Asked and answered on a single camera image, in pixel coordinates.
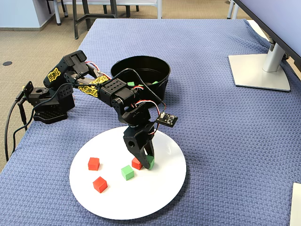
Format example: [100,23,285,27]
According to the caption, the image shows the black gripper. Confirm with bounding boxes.
[123,123,156,170]

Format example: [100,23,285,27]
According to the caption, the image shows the red cube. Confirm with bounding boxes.
[92,176,108,194]
[131,157,143,170]
[87,157,100,171]

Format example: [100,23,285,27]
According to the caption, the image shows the white round plate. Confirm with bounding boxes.
[69,125,187,221]

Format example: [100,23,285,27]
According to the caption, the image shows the blue woven tablecloth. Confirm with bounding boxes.
[0,18,301,226]

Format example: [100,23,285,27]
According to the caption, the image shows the black metal bucket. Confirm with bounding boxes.
[110,55,171,108]

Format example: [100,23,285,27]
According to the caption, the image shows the silver monitor stand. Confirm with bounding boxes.
[228,35,292,92]

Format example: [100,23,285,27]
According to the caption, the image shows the black controller board holder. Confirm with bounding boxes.
[20,81,33,97]

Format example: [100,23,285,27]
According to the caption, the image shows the light grey table leg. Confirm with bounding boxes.
[116,0,163,19]

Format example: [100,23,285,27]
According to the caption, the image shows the dark chair legs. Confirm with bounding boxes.
[103,0,140,18]

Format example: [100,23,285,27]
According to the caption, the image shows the white flat board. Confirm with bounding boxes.
[289,182,301,226]

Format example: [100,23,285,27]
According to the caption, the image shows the light grey chair leg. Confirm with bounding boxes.
[54,0,62,26]

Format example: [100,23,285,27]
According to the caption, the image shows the white furniture legs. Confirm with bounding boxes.
[227,0,240,20]

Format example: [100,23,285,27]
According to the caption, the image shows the computer monitor screen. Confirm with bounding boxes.
[231,0,301,59]

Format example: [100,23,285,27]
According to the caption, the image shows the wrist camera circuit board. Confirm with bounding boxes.
[155,112,179,129]

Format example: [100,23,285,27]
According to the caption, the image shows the thick black power cable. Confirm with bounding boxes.
[17,101,28,129]

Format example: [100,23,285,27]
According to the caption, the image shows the black usb cable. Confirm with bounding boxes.
[4,90,24,162]

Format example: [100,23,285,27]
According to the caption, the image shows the dark grey table frame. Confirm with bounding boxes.
[71,0,118,40]

